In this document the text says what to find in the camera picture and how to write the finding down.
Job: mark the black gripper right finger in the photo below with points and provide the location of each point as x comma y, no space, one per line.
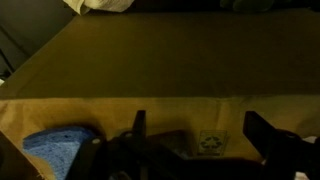
260,133

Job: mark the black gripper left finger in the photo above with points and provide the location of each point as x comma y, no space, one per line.
139,123

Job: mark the blue cloth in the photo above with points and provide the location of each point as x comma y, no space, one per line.
56,150

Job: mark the white towel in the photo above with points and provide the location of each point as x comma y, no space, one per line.
100,5

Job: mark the large cardboard box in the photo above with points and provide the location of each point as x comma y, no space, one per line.
166,60

